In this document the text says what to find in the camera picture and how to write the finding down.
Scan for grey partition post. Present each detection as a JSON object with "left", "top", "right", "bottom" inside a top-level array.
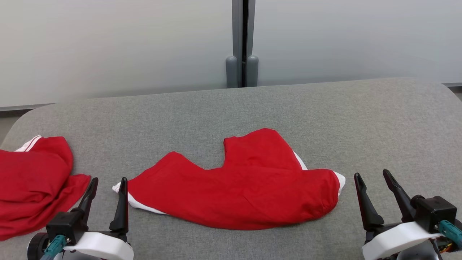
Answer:
[{"left": 232, "top": 0, "right": 256, "bottom": 88}]

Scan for red shorts with white band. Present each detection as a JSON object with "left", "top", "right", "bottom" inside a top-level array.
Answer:
[{"left": 112, "top": 128, "right": 346, "bottom": 230}]

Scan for teal right camera connector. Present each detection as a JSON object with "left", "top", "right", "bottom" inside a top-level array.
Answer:
[{"left": 438, "top": 220, "right": 462, "bottom": 250}]

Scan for grey rounded post bumper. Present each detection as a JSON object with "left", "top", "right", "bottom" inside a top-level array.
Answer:
[
  {"left": 246, "top": 55, "right": 259, "bottom": 87},
  {"left": 226, "top": 55, "right": 239, "bottom": 88}
]

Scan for grey wall base rail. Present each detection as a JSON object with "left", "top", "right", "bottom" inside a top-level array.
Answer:
[{"left": 0, "top": 82, "right": 462, "bottom": 113}]

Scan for teal camera connector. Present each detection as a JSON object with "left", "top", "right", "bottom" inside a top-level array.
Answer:
[
  {"left": 438, "top": 220, "right": 462, "bottom": 250},
  {"left": 40, "top": 235, "right": 68, "bottom": 260}
]

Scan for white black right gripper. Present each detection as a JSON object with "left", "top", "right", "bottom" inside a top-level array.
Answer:
[{"left": 354, "top": 169, "right": 444, "bottom": 260}]

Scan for red shirt white striped trim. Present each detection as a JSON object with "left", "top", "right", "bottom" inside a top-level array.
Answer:
[{"left": 0, "top": 135, "right": 91, "bottom": 241}]

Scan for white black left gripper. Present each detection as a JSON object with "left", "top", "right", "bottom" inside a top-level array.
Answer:
[{"left": 71, "top": 177, "right": 134, "bottom": 260}]

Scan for teal left camera connector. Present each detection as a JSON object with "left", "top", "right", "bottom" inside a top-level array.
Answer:
[{"left": 40, "top": 235, "right": 68, "bottom": 260}]

